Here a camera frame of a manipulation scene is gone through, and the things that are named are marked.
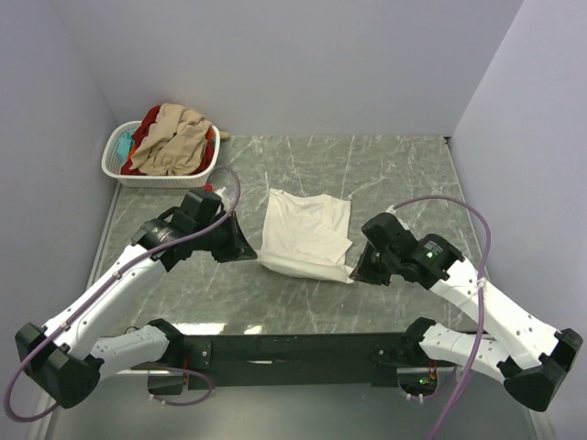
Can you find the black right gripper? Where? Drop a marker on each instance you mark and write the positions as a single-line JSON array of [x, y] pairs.
[[363, 270]]

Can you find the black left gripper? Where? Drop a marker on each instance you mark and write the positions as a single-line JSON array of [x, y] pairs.
[[238, 248]]

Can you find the cream white t-shirt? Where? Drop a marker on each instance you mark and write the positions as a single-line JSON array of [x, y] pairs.
[[306, 237]]

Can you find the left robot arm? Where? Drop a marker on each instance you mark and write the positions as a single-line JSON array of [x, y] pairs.
[[68, 356]]

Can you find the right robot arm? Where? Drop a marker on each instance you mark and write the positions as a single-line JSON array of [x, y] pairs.
[[529, 357]]

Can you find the beige t-shirt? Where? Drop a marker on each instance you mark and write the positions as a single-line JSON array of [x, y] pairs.
[[172, 142]]

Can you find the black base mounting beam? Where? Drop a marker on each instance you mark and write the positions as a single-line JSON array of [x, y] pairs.
[[234, 374]]

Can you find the orange garment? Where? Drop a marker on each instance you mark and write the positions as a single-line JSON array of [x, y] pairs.
[[126, 169]]

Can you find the white plastic laundry basket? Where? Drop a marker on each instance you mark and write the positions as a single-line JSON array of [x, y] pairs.
[[112, 165]]

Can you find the teal garment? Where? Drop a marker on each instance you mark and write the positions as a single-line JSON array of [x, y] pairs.
[[124, 146]]

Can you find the red t-shirt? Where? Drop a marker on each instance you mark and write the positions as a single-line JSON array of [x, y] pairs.
[[149, 120]]

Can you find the aluminium frame rail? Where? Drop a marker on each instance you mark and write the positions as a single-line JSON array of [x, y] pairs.
[[203, 352]]

